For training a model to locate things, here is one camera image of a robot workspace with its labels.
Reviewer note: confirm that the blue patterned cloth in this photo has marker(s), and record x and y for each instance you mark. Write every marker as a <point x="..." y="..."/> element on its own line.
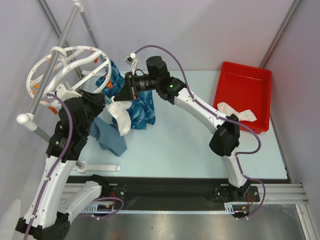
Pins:
<point x="142" y="110"/>

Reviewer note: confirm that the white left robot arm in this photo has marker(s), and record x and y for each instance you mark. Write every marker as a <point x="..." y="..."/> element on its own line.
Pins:
<point x="47" y="218"/>

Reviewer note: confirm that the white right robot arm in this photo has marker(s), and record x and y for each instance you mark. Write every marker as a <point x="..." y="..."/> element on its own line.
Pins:
<point x="224" y="128"/>

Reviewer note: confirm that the grey drying rack frame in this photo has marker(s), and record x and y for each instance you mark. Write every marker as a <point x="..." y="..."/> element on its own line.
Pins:
<point x="63" y="60"/>

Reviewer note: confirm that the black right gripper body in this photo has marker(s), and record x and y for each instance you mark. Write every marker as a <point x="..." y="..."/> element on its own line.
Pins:
<point x="127" y="85"/>

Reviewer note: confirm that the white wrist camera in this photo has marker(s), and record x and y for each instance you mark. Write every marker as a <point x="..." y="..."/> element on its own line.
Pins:
<point x="64" y="94"/>
<point x="132" y="60"/>

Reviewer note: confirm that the teal clothes peg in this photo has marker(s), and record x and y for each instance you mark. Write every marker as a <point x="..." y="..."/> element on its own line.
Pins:
<point x="108" y="100"/>

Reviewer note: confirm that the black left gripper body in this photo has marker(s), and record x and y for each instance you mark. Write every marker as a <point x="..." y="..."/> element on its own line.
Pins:
<point x="93" y="106"/>

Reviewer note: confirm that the grey blue sock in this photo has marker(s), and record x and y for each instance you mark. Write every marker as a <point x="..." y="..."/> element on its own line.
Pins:
<point x="108" y="136"/>

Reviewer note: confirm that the red plastic tray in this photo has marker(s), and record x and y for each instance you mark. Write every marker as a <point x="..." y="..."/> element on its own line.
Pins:
<point x="244" y="88"/>

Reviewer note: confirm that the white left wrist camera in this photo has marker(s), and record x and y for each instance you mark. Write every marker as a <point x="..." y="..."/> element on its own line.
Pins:
<point x="64" y="94"/>

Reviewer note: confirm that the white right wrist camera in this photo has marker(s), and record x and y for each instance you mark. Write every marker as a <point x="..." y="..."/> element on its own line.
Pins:
<point x="132" y="60"/>

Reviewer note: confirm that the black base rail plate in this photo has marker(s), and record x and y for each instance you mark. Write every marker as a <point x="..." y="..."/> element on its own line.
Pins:
<point x="172" y="194"/>

